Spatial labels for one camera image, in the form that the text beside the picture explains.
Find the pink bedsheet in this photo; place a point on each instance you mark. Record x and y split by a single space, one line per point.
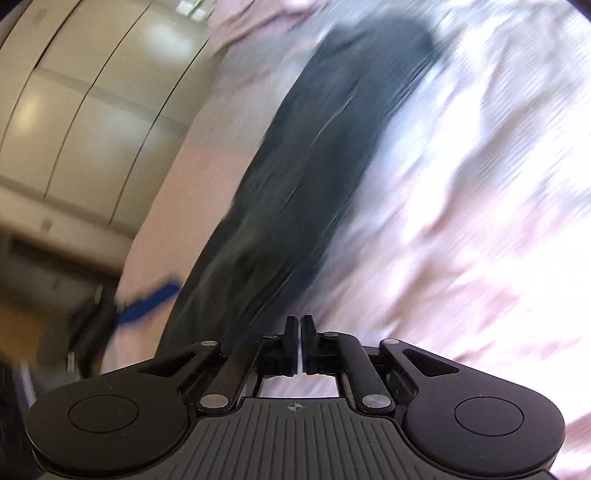
461 230

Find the beige wardrobe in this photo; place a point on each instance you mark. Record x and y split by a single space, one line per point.
92 138

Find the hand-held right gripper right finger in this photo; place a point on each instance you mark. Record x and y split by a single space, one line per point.
308 346

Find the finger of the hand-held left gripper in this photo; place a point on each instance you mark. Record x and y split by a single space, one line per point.
152 296

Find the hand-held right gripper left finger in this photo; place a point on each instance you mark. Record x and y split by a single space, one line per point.
292 346

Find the dark grey pants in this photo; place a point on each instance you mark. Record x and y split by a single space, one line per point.
314 161

